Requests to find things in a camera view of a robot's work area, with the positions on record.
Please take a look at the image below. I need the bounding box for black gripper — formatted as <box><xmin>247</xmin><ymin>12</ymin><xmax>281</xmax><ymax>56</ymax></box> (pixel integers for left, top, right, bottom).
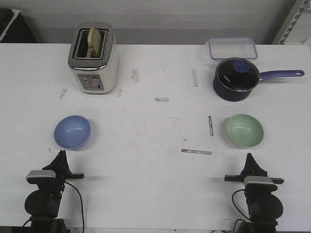
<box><xmin>224</xmin><ymin>152</ymin><xmax>284</xmax><ymax>186</ymax></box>
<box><xmin>41</xmin><ymin>150</ymin><xmax>85</xmax><ymax>192</ymax></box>

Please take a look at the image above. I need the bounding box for blue bowl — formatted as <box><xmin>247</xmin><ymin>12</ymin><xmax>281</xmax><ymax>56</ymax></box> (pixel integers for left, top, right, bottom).
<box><xmin>53</xmin><ymin>115</ymin><xmax>91</xmax><ymax>150</ymax></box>

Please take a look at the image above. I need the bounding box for green bowl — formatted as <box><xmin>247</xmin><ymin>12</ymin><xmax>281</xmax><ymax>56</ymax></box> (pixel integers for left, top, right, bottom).
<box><xmin>226</xmin><ymin>114</ymin><xmax>264</xmax><ymax>148</ymax></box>

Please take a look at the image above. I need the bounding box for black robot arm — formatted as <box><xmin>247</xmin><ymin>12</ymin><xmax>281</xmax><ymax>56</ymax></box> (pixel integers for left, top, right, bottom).
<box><xmin>224</xmin><ymin>153</ymin><xmax>284</xmax><ymax>233</ymax></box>
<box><xmin>21</xmin><ymin>150</ymin><xmax>85</xmax><ymax>233</ymax></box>

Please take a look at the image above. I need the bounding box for dark blue saucepan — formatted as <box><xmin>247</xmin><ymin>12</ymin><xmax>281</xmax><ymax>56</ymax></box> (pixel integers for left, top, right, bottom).
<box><xmin>213</xmin><ymin>70</ymin><xmax>305</xmax><ymax>102</ymax></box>

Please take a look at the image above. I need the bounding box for glass lid blue knob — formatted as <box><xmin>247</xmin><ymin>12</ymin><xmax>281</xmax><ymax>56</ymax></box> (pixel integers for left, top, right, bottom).
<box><xmin>216</xmin><ymin>58</ymin><xmax>260</xmax><ymax>92</ymax></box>

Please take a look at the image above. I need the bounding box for cream and steel toaster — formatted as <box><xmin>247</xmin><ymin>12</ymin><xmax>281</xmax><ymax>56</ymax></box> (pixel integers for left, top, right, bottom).
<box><xmin>68</xmin><ymin>22</ymin><xmax>119</xmax><ymax>94</ymax></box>

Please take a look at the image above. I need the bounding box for clear blue-rimmed food container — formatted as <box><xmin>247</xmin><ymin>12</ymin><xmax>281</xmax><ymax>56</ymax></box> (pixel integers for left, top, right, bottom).
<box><xmin>206</xmin><ymin>37</ymin><xmax>258</xmax><ymax>60</ymax></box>

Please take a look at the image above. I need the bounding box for slice of toast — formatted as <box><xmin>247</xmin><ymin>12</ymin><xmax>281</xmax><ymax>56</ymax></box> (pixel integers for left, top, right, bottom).
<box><xmin>87</xmin><ymin>27</ymin><xmax>102</xmax><ymax>58</ymax></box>

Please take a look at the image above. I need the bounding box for black box in corner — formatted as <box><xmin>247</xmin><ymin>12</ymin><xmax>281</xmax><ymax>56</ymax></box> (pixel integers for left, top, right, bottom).
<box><xmin>0</xmin><ymin>8</ymin><xmax>37</xmax><ymax>43</ymax></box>

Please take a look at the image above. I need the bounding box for white metal shelf upright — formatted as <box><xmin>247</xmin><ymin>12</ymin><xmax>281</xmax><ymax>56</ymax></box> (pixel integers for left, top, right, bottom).
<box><xmin>272</xmin><ymin>0</ymin><xmax>311</xmax><ymax>45</ymax></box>

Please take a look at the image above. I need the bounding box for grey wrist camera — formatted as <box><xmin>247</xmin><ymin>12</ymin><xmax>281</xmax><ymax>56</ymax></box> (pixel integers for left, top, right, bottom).
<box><xmin>244</xmin><ymin>176</ymin><xmax>274</xmax><ymax>186</ymax></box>
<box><xmin>26</xmin><ymin>170</ymin><xmax>56</xmax><ymax>184</ymax></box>

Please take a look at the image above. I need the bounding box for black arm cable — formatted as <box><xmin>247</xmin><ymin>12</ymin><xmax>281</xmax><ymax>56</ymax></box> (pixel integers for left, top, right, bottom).
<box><xmin>231</xmin><ymin>189</ymin><xmax>251</xmax><ymax>223</ymax></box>
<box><xmin>63</xmin><ymin>181</ymin><xmax>85</xmax><ymax>233</ymax></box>

